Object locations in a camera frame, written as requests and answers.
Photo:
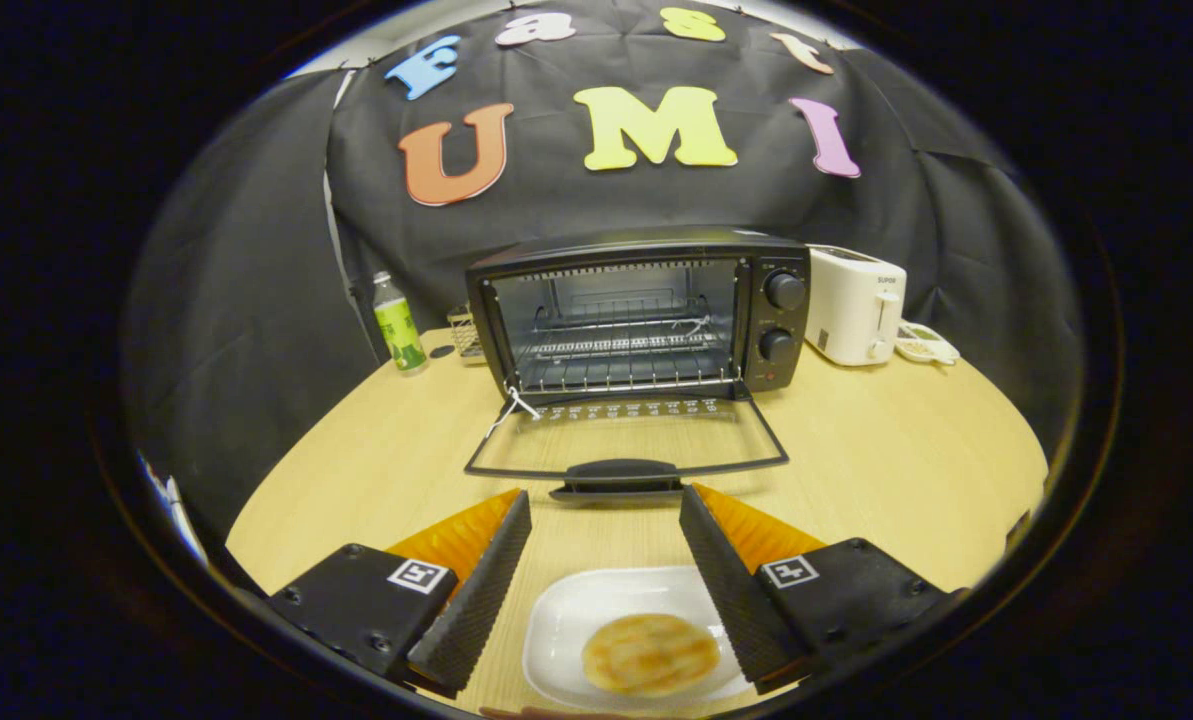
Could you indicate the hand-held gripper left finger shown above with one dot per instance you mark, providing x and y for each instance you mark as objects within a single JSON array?
[{"x": 471, "y": 600}]

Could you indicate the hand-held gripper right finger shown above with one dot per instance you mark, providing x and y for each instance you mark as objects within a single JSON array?
[{"x": 731, "y": 590}]

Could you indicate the round golden flatbread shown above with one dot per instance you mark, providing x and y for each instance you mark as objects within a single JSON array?
[{"x": 651, "y": 655}]

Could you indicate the black toaster oven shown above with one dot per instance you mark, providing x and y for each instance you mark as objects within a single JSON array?
[{"x": 786, "y": 320}]

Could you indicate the white pop-up toaster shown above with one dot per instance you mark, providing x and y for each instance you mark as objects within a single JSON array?
[{"x": 851, "y": 305}]

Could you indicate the white rectangular plate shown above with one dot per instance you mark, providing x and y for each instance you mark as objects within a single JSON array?
[{"x": 576, "y": 610}]

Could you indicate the green label drink bottle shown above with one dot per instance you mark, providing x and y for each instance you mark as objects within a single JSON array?
[{"x": 398, "y": 330}]

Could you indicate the small white snack dish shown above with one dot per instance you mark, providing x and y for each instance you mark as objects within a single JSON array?
[{"x": 926, "y": 345}]

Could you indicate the black backdrop cloth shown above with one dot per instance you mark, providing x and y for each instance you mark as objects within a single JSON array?
[{"x": 596, "y": 200}]

